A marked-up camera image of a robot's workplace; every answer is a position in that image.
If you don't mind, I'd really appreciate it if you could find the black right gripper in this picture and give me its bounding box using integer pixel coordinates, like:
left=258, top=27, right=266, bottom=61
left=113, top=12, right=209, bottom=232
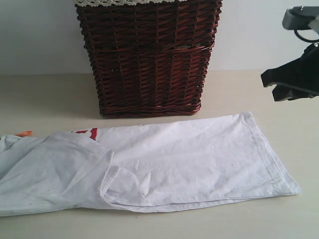
left=261, top=43, right=319, bottom=102

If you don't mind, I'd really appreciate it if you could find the white t-shirt red lettering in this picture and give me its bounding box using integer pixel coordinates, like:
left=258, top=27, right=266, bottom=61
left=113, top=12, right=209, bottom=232
left=0, top=112, right=301, bottom=217

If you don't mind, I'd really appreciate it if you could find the dark red wicker basket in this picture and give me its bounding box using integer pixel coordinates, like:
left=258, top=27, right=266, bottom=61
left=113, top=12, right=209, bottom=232
left=75, top=0, right=222, bottom=118

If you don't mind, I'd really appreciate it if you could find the beige lace basket liner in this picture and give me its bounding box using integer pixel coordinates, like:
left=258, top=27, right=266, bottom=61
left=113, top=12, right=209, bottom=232
left=73, top=0, right=175, bottom=7

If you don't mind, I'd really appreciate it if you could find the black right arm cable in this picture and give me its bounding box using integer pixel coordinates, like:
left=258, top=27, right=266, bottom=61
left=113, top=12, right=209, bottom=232
left=293, top=28, right=319, bottom=43

